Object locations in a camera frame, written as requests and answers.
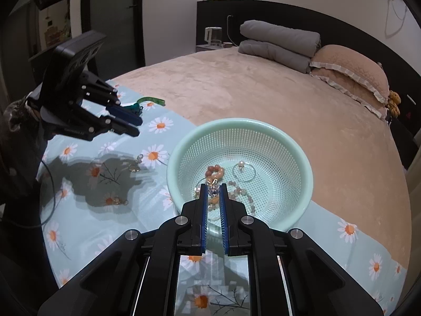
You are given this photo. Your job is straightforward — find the black headboard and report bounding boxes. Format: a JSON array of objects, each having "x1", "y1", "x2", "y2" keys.
[{"x1": 196, "y1": 0, "x2": 421, "y2": 132}]

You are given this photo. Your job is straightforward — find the beige bed blanket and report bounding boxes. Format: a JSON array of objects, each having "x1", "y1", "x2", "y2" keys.
[{"x1": 108, "y1": 46, "x2": 408, "y2": 270}]

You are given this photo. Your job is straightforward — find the orange bead bracelet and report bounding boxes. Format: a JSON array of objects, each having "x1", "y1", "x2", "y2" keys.
[{"x1": 204, "y1": 165, "x2": 227, "y2": 213}]

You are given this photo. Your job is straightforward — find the yellow plush toy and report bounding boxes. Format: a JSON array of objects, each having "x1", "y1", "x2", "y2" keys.
[{"x1": 385, "y1": 90, "x2": 402, "y2": 117}]

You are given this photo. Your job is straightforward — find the storage shelf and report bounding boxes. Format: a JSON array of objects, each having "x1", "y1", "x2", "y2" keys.
[{"x1": 28, "y1": 0, "x2": 83, "y2": 70}]

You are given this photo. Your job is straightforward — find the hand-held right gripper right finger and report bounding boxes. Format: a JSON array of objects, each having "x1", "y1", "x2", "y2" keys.
[{"x1": 219, "y1": 182, "x2": 385, "y2": 316}]

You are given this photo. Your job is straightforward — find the pink round bead bracelet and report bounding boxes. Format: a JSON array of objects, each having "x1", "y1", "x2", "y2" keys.
[{"x1": 226, "y1": 180, "x2": 260, "y2": 216}]

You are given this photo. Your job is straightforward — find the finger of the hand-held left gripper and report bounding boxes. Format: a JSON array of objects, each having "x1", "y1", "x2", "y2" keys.
[
  {"x1": 77, "y1": 103, "x2": 141, "y2": 141},
  {"x1": 79, "y1": 72, "x2": 143, "y2": 126}
]

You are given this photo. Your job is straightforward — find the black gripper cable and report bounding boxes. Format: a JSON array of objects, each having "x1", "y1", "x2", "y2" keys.
[{"x1": 0, "y1": 158, "x2": 56, "y2": 228}]

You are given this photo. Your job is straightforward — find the silver ring earring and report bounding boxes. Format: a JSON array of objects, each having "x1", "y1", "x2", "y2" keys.
[{"x1": 194, "y1": 177, "x2": 222, "y2": 202}]

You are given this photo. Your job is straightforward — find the small pendant earring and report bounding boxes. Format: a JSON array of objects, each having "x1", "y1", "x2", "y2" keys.
[{"x1": 130, "y1": 154, "x2": 145, "y2": 173}]

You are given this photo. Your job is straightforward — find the grey folded blanket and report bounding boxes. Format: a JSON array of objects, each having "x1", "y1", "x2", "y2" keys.
[
  {"x1": 237, "y1": 39, "x2": 313, "y2": 73},
  {"x1": 239, "y1": 20, "x2": 322, "y2": 58}
]

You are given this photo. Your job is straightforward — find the dark glass door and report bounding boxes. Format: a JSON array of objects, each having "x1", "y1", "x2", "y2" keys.
[{"x1": 82, "y1": 0, "x2": 145, "y2": 83}]

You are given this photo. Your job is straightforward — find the green and red hair clips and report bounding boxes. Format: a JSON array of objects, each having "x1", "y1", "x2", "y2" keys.
[{"x1": 136, "y1": 96, "x2": 166, "y2": 106}]

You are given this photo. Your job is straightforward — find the silver hoop bangle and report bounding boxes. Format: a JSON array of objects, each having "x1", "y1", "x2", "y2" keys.
[{"x1": 232, "y1": 162, "x2": 257, "y2": 182}]

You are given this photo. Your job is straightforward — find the white charging cable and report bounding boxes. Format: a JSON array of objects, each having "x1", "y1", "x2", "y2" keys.
[{"x1": 226, "y1": 15, "x2": 238, "y2": 46}]

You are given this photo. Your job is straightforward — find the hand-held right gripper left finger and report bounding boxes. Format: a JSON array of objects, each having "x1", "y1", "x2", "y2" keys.
[{"x1": 38, "y1": 182, "x2": 209, "y2": 316}]

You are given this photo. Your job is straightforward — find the bedside nightstand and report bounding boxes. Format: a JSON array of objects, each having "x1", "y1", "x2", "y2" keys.
[{"x1": 196, "y1": 42, "x2": 239, "y2": 53}]

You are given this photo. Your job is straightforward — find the white kettle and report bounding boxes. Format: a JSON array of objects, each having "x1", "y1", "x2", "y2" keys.
[{"x1": 204, "y1": 27, "x2": 222, "y2": 47}]

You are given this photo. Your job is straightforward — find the green plastic basket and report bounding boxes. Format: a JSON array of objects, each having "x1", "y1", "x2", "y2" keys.
[{"x1": 166, "y1": 117, "x2": 314, "y2": 238}]

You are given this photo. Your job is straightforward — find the person's left forearm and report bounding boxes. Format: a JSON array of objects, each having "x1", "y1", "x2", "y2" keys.
[{"x1": 0, "y1": 94, "x2": 47, "y2": 231}]

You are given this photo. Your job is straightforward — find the beige frilled pillow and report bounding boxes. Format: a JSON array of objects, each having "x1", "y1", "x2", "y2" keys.
[
  {"x1": 309, "y1": 44, "x2": 390, "y2": 104},
  {"x1": 309, "y1": 67, "x2": 387, "y2": 119}
]

